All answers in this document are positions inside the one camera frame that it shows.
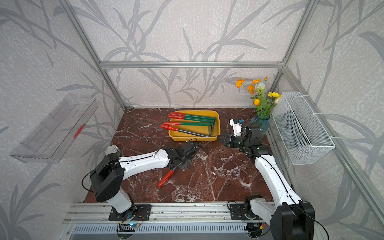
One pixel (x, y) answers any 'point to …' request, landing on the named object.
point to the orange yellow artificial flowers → (265, 100)
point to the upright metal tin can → (113, 149)
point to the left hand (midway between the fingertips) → (185, 161)
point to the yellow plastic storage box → (174, 136)
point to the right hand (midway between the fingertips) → (220, 136)
